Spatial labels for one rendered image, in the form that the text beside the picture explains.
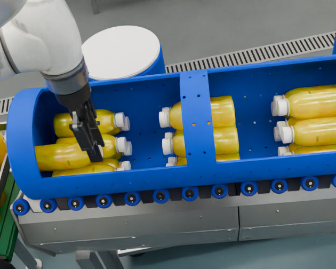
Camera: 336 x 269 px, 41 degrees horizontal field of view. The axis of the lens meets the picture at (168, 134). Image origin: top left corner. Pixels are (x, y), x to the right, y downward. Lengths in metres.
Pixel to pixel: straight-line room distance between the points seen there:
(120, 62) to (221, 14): 2.06
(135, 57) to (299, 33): 1.94
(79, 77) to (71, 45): 0.08
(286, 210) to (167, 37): 2.24
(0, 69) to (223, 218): 0.68
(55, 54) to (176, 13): 2.71
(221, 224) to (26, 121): 0.57
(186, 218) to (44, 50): 0.61
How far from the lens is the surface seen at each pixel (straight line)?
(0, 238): 1.31
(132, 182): 1.05
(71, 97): 0.92
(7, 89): 3.26
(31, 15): 0.81
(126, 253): 2.04
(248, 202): 1.18
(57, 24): 0.82
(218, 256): 2.13
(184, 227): 1.23
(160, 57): 1.46
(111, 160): 1.18
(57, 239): 1.31
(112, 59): 1.46
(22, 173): 1.08
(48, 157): 1.12
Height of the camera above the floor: 1.92
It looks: 48 degrees down
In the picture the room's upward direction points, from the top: 12 degrees counter-clockwise
